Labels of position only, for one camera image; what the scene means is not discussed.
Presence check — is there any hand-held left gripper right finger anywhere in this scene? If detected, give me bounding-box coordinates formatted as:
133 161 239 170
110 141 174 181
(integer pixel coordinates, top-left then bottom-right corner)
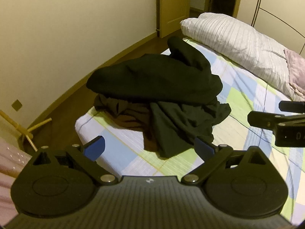
181 137 269 185

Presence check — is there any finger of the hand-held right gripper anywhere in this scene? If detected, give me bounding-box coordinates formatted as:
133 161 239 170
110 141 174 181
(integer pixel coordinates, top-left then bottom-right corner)
279 101 305 113
247 111 305 131

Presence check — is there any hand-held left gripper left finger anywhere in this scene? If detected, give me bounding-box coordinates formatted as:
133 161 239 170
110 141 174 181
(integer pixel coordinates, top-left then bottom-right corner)
31 135 118 185

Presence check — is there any black sweater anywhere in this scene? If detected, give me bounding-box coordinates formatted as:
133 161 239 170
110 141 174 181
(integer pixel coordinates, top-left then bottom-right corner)
86 36 223 106

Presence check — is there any dark green garment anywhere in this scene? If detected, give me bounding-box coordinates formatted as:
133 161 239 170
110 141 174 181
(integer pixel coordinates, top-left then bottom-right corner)
143 95 232 158

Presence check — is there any bed with plaid sheet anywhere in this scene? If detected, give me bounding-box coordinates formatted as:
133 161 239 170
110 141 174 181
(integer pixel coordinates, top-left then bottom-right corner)
75 37 305 221

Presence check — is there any pink blanket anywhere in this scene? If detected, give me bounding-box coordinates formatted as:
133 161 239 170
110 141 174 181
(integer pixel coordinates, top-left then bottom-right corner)
283 48 305 98

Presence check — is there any brown garment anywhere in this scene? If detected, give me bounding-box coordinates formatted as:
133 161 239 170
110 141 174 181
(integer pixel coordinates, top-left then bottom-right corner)
94 94 156 151

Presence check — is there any wooden stand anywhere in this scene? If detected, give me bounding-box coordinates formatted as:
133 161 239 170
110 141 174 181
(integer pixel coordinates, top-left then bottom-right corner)
0 110 52 152

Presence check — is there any pink cloth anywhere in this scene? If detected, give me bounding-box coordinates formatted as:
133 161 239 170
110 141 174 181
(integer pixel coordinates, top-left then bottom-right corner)
0 137 33 211

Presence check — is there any white striped duvet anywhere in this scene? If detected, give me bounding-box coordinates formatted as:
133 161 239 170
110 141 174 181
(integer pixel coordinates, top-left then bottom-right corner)
180 13 305 101

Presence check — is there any cream wardrobe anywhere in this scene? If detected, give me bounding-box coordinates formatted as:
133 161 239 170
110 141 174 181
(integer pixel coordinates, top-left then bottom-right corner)
236 0 305 51

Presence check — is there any wooden door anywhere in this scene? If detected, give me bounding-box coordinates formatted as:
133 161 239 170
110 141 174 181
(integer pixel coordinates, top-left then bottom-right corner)
156 0 192 39

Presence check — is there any wall socket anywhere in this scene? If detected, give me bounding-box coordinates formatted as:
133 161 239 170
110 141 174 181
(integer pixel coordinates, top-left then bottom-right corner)
11 99 23 111

